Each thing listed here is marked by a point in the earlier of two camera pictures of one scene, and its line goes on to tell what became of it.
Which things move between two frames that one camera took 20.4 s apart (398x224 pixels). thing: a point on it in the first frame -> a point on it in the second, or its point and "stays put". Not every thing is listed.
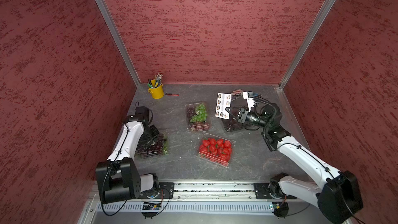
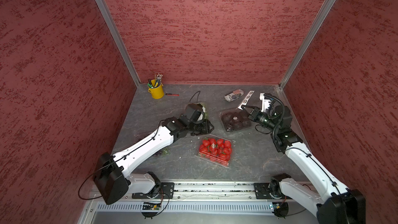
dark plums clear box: [232, 123] stays put
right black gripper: [241, 119] -> [254, 113]
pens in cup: [157, 81] stays put
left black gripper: [156, 133] -> [206, 128]
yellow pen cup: [157, 92] stays put
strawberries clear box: [216, 149] stays put
